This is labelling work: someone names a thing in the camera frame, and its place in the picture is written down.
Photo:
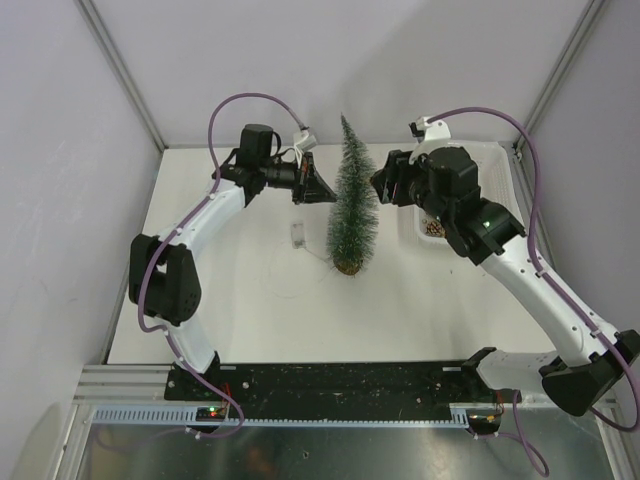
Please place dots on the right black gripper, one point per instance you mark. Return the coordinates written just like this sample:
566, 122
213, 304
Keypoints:
397, 171

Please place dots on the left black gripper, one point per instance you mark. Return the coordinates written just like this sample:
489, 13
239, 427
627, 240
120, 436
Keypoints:
308, 186

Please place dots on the small green christmas tree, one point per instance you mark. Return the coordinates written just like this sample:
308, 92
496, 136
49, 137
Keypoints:
353, 218

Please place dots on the clear fairy light battery box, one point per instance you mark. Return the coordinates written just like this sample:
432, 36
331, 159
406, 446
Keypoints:
297, 234

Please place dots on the white plastic basket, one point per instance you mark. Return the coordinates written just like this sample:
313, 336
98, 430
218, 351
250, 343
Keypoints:
494, 178

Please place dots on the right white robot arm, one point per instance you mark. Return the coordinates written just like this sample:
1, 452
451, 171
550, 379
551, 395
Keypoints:
589, 355

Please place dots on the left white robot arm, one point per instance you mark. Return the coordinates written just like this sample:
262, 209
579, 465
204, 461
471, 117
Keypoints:
163, 277

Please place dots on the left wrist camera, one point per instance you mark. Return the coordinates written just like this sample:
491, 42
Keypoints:
303, 141

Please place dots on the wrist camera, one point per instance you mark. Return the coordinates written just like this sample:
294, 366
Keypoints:
429, 136
303, 141

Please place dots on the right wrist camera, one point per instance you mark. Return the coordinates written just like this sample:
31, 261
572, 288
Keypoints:
429, 136

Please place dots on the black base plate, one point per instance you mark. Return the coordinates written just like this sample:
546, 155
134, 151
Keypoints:
353, 391

